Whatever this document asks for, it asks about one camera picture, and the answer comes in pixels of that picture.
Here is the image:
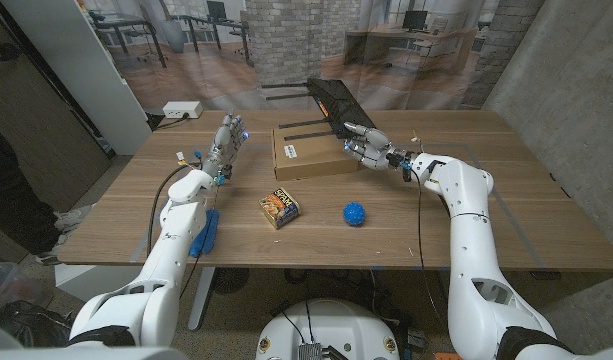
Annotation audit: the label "white power strip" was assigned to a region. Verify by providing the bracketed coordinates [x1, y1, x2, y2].
[162, 100, 204, 120]

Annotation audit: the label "black bag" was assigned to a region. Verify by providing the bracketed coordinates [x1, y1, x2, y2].
[0, 299, 82, 349]

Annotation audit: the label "printed office backdrop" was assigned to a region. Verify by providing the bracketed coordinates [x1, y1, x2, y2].
[78, 0, 547, 111]

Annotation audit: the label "black floor fan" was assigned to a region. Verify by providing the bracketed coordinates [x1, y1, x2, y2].
[210, 267, 251, 295]

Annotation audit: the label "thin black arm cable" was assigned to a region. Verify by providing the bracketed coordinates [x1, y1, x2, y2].
[179, 184, 221, 300]
[408, 167, 445, 321]

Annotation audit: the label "spam can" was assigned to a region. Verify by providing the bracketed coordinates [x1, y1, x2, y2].
[258, 187, 301, 230]

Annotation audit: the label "flat cardboard box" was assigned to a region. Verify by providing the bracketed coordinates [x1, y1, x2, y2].
[270, 123, 362, 182]

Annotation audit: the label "person in dark clothes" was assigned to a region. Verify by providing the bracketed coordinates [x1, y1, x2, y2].
[0, 112, 95, 266]

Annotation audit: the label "clear plastic bin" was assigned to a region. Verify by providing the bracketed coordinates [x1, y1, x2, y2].
[0, 259, 52, 314]

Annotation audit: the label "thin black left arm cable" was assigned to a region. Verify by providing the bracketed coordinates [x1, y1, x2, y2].
[179, 184, 221, 300]

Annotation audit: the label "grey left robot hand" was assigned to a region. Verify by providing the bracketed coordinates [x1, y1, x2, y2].
[200, 112, 251, 185]

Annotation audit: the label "grey table leg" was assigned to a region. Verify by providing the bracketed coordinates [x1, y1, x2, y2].
[187, 266, 216, 332]

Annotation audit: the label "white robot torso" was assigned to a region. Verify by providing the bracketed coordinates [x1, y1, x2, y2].
[254, 298, 401, 360]

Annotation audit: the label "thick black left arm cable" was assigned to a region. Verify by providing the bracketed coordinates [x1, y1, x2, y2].
[146, 163, 200, 256]

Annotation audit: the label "white cabinet panel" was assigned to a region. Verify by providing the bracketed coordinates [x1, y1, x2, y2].
[0, 0, 153, 156]

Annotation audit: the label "blue spiky ball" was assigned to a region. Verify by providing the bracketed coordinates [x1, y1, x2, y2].
[342, 202, 367, 227]

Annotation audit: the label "black router with antennas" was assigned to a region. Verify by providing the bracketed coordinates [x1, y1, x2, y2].
[260, 77, 377, 143]

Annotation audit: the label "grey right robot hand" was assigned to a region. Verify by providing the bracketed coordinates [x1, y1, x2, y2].
[342, 121, 412, 171]

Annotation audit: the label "black door handle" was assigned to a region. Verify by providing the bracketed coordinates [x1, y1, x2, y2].
[0, 42, 23, 64]

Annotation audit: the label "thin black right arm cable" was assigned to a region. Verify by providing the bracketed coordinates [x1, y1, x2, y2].
[408, 167, 445, 321]

